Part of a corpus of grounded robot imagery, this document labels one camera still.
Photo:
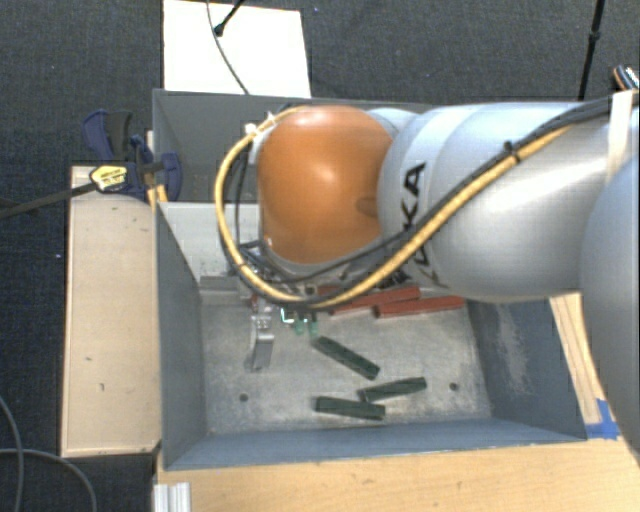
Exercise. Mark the red-brown flat block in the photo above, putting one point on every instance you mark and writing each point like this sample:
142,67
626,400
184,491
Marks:
380,300
420,306

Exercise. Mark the pale wood flat board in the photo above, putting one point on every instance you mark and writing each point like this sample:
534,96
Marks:
112,310

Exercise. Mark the grey metal bin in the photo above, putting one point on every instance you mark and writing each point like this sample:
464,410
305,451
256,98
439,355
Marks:
280,440

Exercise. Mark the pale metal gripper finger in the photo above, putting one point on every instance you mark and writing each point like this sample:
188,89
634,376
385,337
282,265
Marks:
264,352
249,356

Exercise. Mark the dark green flat block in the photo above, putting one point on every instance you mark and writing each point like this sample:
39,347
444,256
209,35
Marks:
350,408
392,390
346,357

